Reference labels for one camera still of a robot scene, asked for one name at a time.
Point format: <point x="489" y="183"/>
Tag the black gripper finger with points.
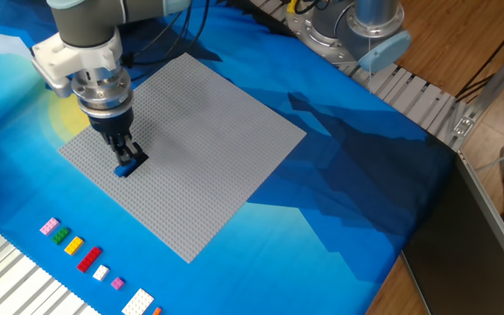
<point x="135" y="149"/>
<point x="121" y="151"/>

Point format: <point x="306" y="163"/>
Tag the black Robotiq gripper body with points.
<point x="112" y="124"/>

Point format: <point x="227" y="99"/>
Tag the blue Lego brick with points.
<point x="123" y="170"/>

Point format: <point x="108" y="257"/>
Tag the large grey Lego baseplate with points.
<point x="208" y="166"/>

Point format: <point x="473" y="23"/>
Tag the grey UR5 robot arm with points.
<point x="90" y="22"/>

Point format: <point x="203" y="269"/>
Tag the green Lego brick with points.
<point x="60" y="235"/>

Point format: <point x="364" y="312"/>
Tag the pink Lego brick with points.
<point x="49" y="226"/>

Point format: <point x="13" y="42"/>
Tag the yellow Lego brick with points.
<point x="73" y="245"/>

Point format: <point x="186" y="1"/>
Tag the red Lego brick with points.
<point x="89" y="259"/>

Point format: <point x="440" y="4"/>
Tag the small white Lego brick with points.
<point x="100" y="272"/>

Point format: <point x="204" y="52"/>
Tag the small magenta Lego brick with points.
<point x="117" y="283"/>

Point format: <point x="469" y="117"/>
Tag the large white Lego plate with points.
<point x="137" y="302"/>

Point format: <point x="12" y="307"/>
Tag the orange Lego brick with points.
<point x="157" y="311"/>

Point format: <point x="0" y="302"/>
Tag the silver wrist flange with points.
<point x="102" y="89"/>

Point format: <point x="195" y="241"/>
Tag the blue mountain print cloth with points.
<point x="300" y="245"/>

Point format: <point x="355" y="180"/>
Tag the small yellow object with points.
<point x="293" y="4"/>

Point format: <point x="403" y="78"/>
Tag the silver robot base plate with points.
<point x="319" y="41"/>

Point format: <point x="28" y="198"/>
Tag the dark panel with metal frame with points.
<point x="457" y="254"/>

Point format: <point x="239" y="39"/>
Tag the aluminium beam with corner bracket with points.
<point x="492" y="87"/>

